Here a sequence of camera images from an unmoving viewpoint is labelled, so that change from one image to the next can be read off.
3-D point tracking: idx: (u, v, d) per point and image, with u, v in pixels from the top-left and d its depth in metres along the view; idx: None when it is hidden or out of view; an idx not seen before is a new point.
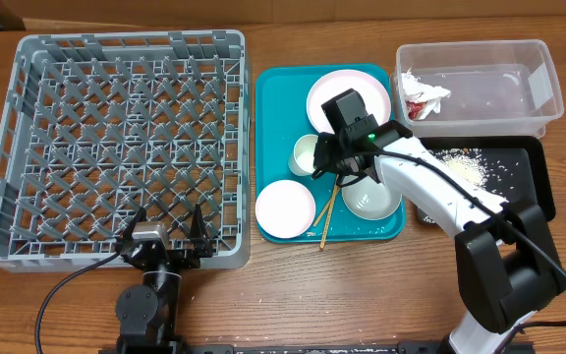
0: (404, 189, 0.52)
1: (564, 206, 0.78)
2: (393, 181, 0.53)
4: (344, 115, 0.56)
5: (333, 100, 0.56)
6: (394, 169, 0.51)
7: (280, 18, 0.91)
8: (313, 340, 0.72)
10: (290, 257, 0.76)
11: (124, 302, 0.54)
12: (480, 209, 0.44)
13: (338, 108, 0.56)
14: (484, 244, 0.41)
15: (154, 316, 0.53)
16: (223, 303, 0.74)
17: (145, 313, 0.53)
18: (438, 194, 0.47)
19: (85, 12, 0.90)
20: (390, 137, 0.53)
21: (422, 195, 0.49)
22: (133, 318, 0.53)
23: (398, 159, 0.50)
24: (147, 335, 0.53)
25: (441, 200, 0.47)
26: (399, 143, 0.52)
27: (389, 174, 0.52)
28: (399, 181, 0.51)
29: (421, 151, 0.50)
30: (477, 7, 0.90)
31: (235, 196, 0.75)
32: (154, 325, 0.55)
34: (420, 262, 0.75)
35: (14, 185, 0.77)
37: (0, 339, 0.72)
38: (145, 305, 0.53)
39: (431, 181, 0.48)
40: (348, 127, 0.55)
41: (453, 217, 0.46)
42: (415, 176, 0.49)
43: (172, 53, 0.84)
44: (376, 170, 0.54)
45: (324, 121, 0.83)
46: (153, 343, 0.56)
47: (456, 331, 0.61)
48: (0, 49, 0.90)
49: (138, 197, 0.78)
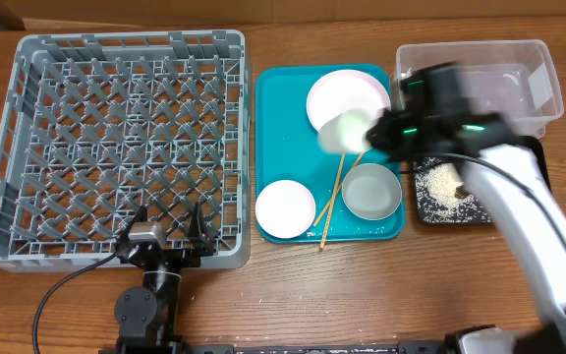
0: (490, 207, 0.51)
1: (564, 206, 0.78)
2: (477, 190, 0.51)
4: (439, 90, 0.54)
5: (435, 71, 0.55)
6: (500, 196, 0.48)
7: (280, 18, 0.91)
8: (313, 340, 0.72)
10: (290, 257, 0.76)
11: (123, 304, 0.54)
12: None
13: (436, 80, 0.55)
14: None
15: (152, 319, 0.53)
16: (223, 303, 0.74)
17: (144, 316, 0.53)
18: (539, 249, 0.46)
19: (85, 12, 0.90)
20: (498, 129, 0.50)
21: (512, 228, 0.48)
22: (132, 319, 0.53)
23: (506, 179, 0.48)
24: (146, 338, 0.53)
25: (540, 256, 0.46)
26: (500, 151, 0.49)
27: (478, 184, 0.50)
28: (485, 195, 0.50)
29: (533, 179, 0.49)
30: (477, 7, 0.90)
31: (235, 196, 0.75)
32: (152, 328, 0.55)
34: (420, 262, 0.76)
35: (14, 185, 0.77)
37: (0, 339, 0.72)
38: (145, 309, 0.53)
39: (542, 229, 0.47)
40: (442, 106, 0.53)
41: (546, 280, 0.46)
42: (537, 217, 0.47)
43: (172, 53, 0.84)
44: (466, 172, 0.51)
45: (325, 122, 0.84)
46: (152, 345, 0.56)
47: (471, 336, 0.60)
48: (0, 49, 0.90)
49: (138, 197, 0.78)
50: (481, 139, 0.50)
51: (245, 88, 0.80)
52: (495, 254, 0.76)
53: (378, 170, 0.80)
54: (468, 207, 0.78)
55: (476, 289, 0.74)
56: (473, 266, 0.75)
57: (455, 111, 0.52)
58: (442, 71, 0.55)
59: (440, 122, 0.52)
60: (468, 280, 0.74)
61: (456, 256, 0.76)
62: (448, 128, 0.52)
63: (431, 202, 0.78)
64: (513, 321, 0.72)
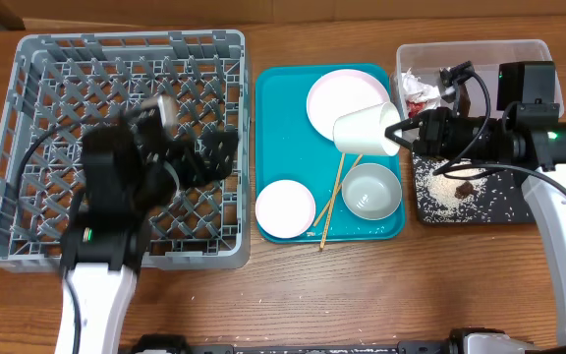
0: (538, 216, 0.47)
1: None
2: (536, 202, 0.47)
4: (527, 86, 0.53)
5: (523, 64, 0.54)
6: (552, 206, 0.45)
7: (280, 18, 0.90)
8: (313, 340, 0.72)
10: (289, 257, 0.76)
11: (95, 134, 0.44)
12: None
13: (526, 72, 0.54)
14: None
15: (123, 147, 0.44)
16: (223, 303, 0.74)
17: (115, 142, 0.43)
18: None
19: (85, 12, 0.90)
20: None
21: (558, 247, 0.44)
22: (96, 144, 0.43)
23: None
24: (115, 173, 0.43)
25: None
26: None
27: (537, 197, 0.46)
28: (541, 207, 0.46)
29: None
30: (477, 7, 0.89)
31: (235, 196, 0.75)
32: (125, 168, 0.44)
34: (420, 263, 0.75)
35: (14, 185, 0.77)
37: (1, 339, 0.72)
38: (119, 139, 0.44)
39: None
40: (525, 105, 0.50)
41: None
42: None
43: (172, 53, 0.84)
44: (527, 181, 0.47)
45: (324, 121, 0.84)
46: (117, 194, 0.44)
47: (475, 336, 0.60)
48: (0, 49, 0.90)
49: None
50: (556, 147, 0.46)
51: (245, 87, 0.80)
52: (495, 254, 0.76)
53: (378, 169, 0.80)
54: (468, 207, 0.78)
55: (476, 289, 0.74)
56: (473, 267, 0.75)
57: (536, 114, 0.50)
58: (530, 68, 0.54)
59: (520, 122, 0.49)
60: (468, 280, 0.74)
61: (456, 257, 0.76)
62: (537, 127, 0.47)
63: (431, 202, 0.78)
64: (513, 321, 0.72)
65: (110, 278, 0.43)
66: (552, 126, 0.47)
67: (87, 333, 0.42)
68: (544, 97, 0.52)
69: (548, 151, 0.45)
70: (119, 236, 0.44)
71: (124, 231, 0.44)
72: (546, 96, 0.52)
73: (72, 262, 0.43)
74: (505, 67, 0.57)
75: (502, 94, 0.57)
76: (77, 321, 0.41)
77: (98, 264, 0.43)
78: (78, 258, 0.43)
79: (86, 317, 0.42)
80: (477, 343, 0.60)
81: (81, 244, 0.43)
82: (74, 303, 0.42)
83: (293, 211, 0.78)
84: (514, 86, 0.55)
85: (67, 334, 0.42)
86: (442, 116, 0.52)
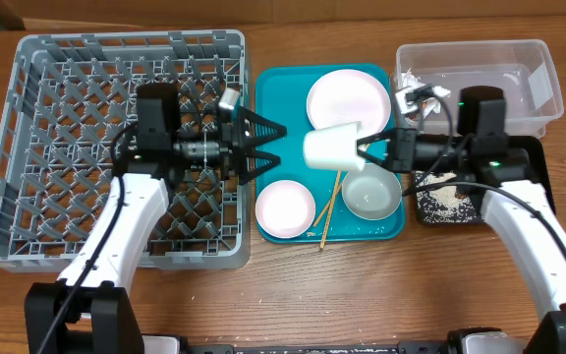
0: (502, 230, 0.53)
1: (564, 206, 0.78)
2: (493, 217, 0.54)
4: (482, 121, 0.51)
5: (479, 100, 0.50)
6: (507, 212, 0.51)
7: (280, 18, 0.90)
8: (313, 340, 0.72)
10: (290, 257, 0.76)
11: (148, 85, 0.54)
12: None
13: (481, 110, 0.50)
14: None
15: (171, 96, 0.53)
16: (223, 303, 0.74)
17: (164, 89, 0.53)
18: (543, 260, 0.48)
19: (85, 12, 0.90)
20: (515, 169, 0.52)
21: (522, 246, 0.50)
22: (148, 92, 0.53)
23: (518, 205, 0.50)
24: (161, 116, 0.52)
25: (545, 265, 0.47)
26: (520, 187, 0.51)
27: (495, 211, 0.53)
28: (501, 219, 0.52)
29: (541, 204, 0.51)
30: (477, 7, 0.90)
31: (235, 196, 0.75)
32: (170, 113, 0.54)
34: (420, 263, 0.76)
35: (14, 185, 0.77)
37: (1, 339, 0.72)
38: (166, 90, 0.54)
39: (545, 243, 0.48)
40: (478, 138, 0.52)
41: (551, 290, 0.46)
42: (545, 237, 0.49)
43: (172, 53, 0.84)
44: (483, 202, 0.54)
45: (325, 121, 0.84)
46: (161, 133, 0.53)
47: (471, 337, 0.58)
48: (0, 50, 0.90)
49: None
50: (501, 177, 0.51)
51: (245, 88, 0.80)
52: (495, 254, 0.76)
53: (377, 170, 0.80)
54: (468, 207, 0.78)
55: (476, 289, 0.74)
56: (473, 267, 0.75)
57: (488, 147, 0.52)
58: (486, 104, 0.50)
59: (474, 154, 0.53)
60: (468, 280, 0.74)
61: (456, 257, 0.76)
62: (482, 156, 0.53)
63: (431, 202, 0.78)
64: (513, 321, 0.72)
65: (150, 182, 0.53)
66: (497, 155, 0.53)
67: (127, 212, 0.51)
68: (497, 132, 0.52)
69: (498, 179, 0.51)
70: (161, 163, 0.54)
71: (164, 162, 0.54)
72: (499, 132, 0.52)
73: (123, 170, 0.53)
74: (463, 93, 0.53)
75: (462, 120, 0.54)
76: (120, 202, 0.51)
77: (142, 174, 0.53)
78: (128, 171, 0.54)
79: (129, 201, 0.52)
80: (474, 345, 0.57)
81: (130, 164, 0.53)
82: (120, 189, 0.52)
83: (282, 217, 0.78)
84: (473, 120, 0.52)
85: (109, 211, 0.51)
86: (407, 137, 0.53)
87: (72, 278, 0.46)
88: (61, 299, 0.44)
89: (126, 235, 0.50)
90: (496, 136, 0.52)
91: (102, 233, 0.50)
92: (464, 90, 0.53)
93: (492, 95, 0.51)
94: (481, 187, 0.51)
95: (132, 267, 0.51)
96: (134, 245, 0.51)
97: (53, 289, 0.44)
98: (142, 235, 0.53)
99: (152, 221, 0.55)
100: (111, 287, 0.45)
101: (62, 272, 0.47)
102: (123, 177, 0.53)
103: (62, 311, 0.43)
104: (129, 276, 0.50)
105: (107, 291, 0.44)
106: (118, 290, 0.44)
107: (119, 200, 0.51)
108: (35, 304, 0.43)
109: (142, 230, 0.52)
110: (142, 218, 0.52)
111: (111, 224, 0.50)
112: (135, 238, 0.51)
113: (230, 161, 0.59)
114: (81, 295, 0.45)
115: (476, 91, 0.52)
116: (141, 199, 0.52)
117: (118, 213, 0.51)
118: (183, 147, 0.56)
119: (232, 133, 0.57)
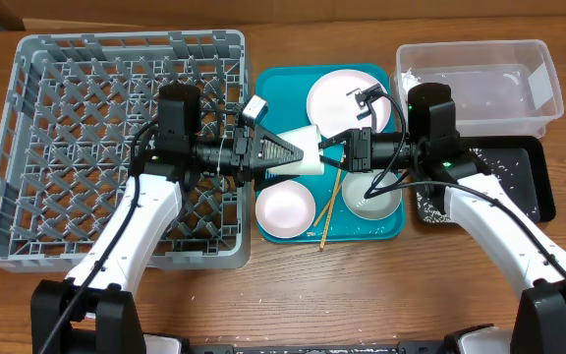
0: (470, 225, 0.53)
1: (564, 206, 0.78)
2: (457, 214, 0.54)
4: (432, 125, 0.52)
5: (427, 106, 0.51)
6: (467, 206, 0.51)
7: (280, 18, 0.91)
8: (313, 340, 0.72)
10: (290, 257, 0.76)
11: (174, 87, 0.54)
12: (554, 269, 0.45)
13: (431, 115, 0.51)
14: (552, 301, 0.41)
15: (194, 99, 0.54)
16: (223, 303, 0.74)
17: (188, 91, 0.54)
18: (510, 244, 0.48)
19: (85, 12, 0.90)
20: (466, 168, 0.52)
21: (489, 236, 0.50)
22: (172, 92, 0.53)
23: (477, 197, 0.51)
24: (183, 118, 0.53)
25: (513, 248, 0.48)
26: (474, 182, 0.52)
27: (458, 209, 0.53)
28: (466, 214, 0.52)
29: (497, 192, 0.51)
30: (477, 7, 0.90)
31: (235, 196, 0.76)
32: (191, 116, 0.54)
34: (420, 262, 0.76)
35: (14, 185, 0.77)
37: (1, 339, 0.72)
38: (191, 92, 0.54)
39: (509, 227, 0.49)
40: (428, 140, 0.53)
41: (523, 270, 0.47)
42: (508, 223, 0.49)
43: (172, 53, 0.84)
44: (444, 201, 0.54)
45: (325, 121, 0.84)
46: (180, 135, 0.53)
47: (467, 338, 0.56)
48: (0, 50, 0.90)
49: (113, 197, 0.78)
50: (454, 176, 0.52)
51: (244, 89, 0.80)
52: None
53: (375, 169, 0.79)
54: None
55: (476, 289, 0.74)
56: (473, 267, 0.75)
57: (440, 147, 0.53)
58: (435, 109, 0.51)
59: (428, 154, 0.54)
60: (468, 280, 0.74)
61: (456, 256, 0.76)
62: (433, 157, 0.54)
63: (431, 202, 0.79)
64: (512, 320, 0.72)
65: (166, 185, 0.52)
66: (448, 156, 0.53)
67: (140, 214, 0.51)
68: (449, 134, 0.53)
69: (453, 179, 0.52)
70: (178, 165, 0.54)
71: (181, 165, 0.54)
72: (450, 133, 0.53)
73: (139, 170, 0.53)
74: (411, 96, 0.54)
75: (414, 122, 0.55)
76: (135, 203, 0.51)
77: (159, 176, 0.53)
78: (143, 171, 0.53)
79: (142, 203, 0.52)
80: (470, 344, 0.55)
81: (146, 163, 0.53)
82: (135, 189, 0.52)
83: (279, 217, 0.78)
84: (423, 123, 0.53)
85: (123, 212, 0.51)
86: (363, 137, 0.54)
87: (80, 278, 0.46)
88: (68, 298, 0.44)
89: (137, 237, 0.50)
90: (448, 136, 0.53)
91: (112, 234, 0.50)
92: (411, 93, 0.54)
93: (440, 99, 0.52)
94: (438, 184, 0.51)
95: (141, 270, 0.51)
96: (143, 248, 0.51)
97: (60, 287, 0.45)
98: (153, 238, 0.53)
99: (163, 226, 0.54)
100: (118, 290, 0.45)
101: (71, 271, 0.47)
102: (140, 178, 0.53)
103: (68, 310, 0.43)
104: (136, 279, 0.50)
105: (114, 294, 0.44)
106: (125, 293, 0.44)
107: (133, 201, 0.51)
108: (42, 301, 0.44)
109: (154, 233, 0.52)
110: (154, 221, 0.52)
111: (122, 225, 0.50)
112: (145, 240, 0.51)
113: (242, 176, 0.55)
114: (86, 296, 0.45)
115: (424, 95, 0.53)
116: (155, 202, 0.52)
117: (130, 214, 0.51)
118: (198, 152, 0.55)
119: (247, 147, 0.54)
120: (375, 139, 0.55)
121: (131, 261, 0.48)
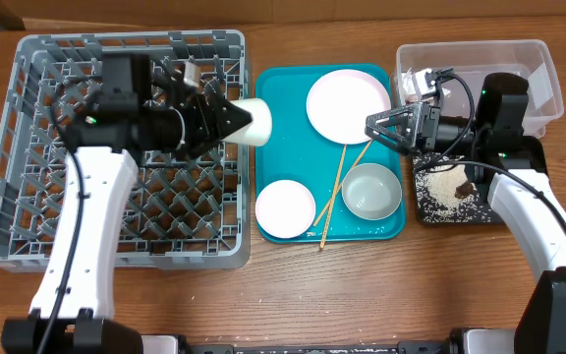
0: (509, 215, 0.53)
1: (564, 206, 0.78)
2: (499, 202, 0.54)
4: (502, 113, 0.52)
5: (499, 94, 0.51)
6: (511, 194, 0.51)
7: (280, 18, 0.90)
8: (312, 340, 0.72)
10: (290, 257, 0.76)
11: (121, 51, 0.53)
12: None
13: (502, 105, 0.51)
14: None
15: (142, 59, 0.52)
16: (223, 303, 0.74)
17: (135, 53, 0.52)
18: (544, 231, 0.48)
19: (86, 12, 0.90)
20: (519, 160, 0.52)
21: (526, 224, 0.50)
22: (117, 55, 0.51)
23: (522, 188, 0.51)
24: (131, 74, 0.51)
25: (544, 236, 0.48)
26: (526, 174, 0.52)
27: (502, 196, 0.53)
28: (507, 203, 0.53)
29: (545, 188, 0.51)
30: (477, 7, 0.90)
31: (235, 196, 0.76)
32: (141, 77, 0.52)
34: (421, 262, 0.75)
35: (14, 185, 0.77)
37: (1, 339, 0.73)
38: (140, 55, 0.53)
39: (545, 217, 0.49)
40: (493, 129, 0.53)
41: (549, 258, 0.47)
42: (547, 216, 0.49)
43: (172, 53, 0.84)
44: (490, 187, 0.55)
45: (324, 122, 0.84)
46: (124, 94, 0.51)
47: (474, 330, 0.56)
48: (0, 50, 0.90)
49: (138, 197, 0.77)
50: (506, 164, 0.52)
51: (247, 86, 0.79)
52: (495, 254, 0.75)
53: (379, 170, 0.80)
54: (468, 207, 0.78)
55: (477, 289, 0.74)
56: (473, 267, 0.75)
57: (503, 138, 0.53)
58: (508, 100, 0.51)
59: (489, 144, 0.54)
60: (468, 280, 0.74)
61: (456, 257, 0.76)
62: (494, 146, 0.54)
63: (431, 202, 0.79)
64: (512, 321, 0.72)
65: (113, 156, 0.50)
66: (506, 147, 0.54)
67: (89, 206, 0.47)
68: (514, 128, 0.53)
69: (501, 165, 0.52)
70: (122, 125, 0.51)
71: (124, 124, 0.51)
72: (516, 128, 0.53)
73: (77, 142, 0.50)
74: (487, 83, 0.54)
75: (482, 106, 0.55)
76: (81, 194, 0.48)
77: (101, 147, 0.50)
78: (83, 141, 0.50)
79: (89, 191, 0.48)
80: (476, 338, 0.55)
81: (85, 131, 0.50)
82: (78, 173, 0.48)
83: (284, 213, 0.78)
84: (492, 111, 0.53)
85: (72, 206, 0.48)
86: (431, 115, 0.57)
87: (45, 309, 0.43)
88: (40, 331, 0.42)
89: (95, 232, 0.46)
90: (512, 130, 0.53)
91: (69, 234, 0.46)
92: (490, 79, 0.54)
93: (515, 90, 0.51)
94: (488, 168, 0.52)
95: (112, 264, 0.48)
96: (106, 245, 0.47)
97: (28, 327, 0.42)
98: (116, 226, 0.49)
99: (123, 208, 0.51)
100: (87, 320, 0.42)
101: (33, 301, 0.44)
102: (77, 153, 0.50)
103: (43, 344, 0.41)
104: (109, 281, 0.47)
105: (88, 325, 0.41)
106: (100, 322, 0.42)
107: (80, 192, 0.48)
108: (12, 339, 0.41)
109: (112, 222, 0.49)
110: (111, 209, 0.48)
111: (77, 221, 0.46)
112: (106, 236, 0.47)
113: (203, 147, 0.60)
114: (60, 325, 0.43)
115: (500, 84, 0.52)
116: (104, 185, 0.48)
117: (81, 207, 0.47)
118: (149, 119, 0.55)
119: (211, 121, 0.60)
120: (442, 119, 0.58)
121: (96, 273, 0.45)
